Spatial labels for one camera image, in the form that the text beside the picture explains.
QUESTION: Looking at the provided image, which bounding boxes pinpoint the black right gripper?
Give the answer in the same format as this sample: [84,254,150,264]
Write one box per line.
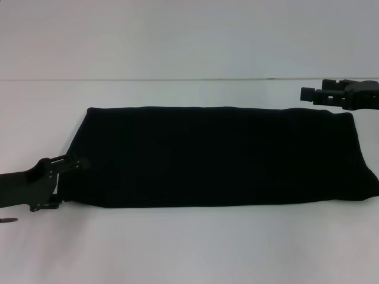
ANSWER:
[300,78,379,112]

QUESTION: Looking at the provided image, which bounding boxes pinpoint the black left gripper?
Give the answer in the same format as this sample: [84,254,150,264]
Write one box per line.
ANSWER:
[0,154,90,212]

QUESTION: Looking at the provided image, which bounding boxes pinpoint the black shirt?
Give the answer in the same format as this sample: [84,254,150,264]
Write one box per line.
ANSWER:
[56,105,379,209]

